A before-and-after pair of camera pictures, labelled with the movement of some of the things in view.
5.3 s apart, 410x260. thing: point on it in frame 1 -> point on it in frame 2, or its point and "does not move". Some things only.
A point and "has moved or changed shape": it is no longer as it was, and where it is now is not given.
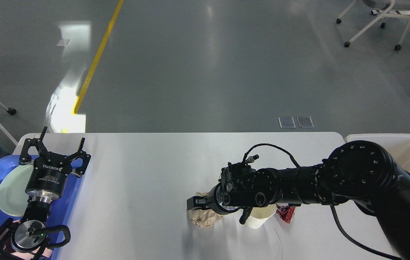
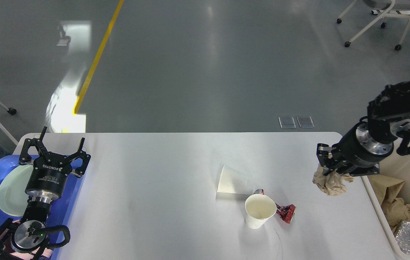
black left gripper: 48,178 does not move
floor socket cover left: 287,122 does not move
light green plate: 12,198 does not move
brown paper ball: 202,217 has moved or changed shape
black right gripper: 214,200 -> 357,146
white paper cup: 259,215 does not move
